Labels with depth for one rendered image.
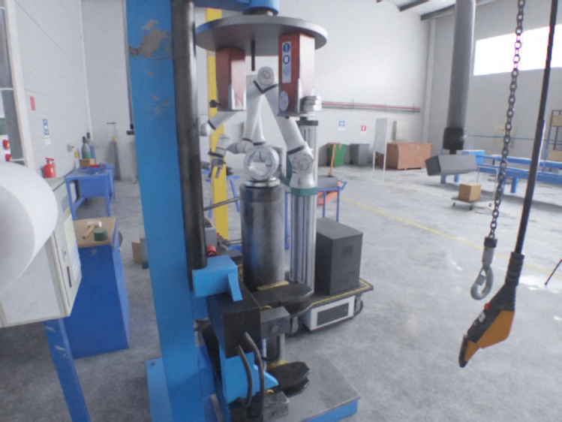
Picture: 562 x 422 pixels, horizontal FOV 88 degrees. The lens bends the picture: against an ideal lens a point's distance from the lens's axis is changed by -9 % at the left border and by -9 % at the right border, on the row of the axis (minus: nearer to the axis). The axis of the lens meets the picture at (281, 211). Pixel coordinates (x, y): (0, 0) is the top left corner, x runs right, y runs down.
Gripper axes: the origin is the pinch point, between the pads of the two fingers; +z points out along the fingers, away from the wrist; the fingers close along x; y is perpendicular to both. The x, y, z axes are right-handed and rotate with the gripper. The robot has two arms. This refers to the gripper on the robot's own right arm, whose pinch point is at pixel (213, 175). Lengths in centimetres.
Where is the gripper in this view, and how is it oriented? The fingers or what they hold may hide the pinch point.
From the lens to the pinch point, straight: 258.6
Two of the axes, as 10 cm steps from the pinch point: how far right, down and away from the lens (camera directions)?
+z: -2.6, 9.6, -0.8
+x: -6.0, -0.9, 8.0
